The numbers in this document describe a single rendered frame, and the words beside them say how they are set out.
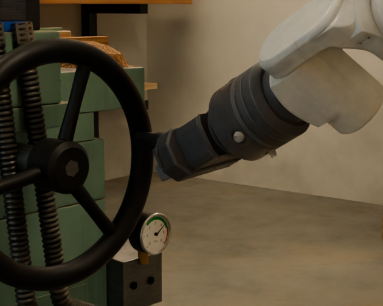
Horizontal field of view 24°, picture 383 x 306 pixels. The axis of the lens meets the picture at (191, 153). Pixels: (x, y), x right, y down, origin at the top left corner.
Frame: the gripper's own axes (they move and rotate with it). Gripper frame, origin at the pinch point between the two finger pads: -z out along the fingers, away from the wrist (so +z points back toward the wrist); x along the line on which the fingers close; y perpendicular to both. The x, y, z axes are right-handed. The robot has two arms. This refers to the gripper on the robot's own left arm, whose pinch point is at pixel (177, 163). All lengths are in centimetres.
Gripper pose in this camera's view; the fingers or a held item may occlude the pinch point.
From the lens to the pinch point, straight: 103.9
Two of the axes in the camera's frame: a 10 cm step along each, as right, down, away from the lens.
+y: -4.1, -9.0, 1.5
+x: 6.7, -1.8, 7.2
